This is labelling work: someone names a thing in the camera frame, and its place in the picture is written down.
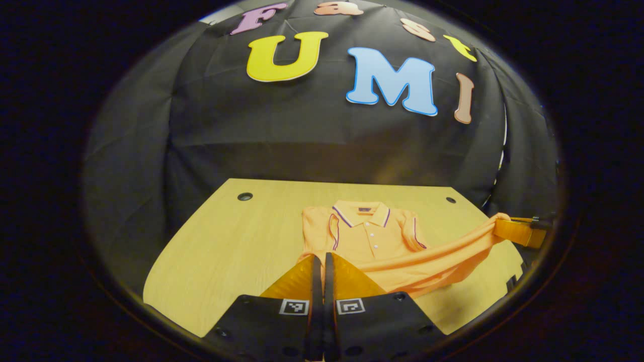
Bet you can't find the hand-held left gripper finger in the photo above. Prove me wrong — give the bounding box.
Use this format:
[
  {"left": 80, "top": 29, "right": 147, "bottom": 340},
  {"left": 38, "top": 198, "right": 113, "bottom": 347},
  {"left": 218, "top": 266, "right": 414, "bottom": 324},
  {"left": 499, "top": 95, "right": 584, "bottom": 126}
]
[
  {"left": 325, "top": 252, "right": 448, "bottom": 362},
  {"left": 201, "top": 254, "right": 324, "bottom": 362}
]

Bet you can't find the black backdrop cloth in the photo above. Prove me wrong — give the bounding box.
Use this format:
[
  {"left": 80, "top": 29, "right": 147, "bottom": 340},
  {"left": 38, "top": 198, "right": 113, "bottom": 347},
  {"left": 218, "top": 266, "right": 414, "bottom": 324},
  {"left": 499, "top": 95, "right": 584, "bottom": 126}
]
[{"left": 80, "top": 0, "right": 562, "bottom": 300}]

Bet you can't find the orange T-shirt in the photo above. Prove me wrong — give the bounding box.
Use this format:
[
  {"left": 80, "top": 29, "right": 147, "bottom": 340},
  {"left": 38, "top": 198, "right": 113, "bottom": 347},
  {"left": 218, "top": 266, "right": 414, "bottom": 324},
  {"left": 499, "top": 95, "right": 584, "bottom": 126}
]
[{"left": 296, "top": 200, "right": 512, "bottom": 299}]

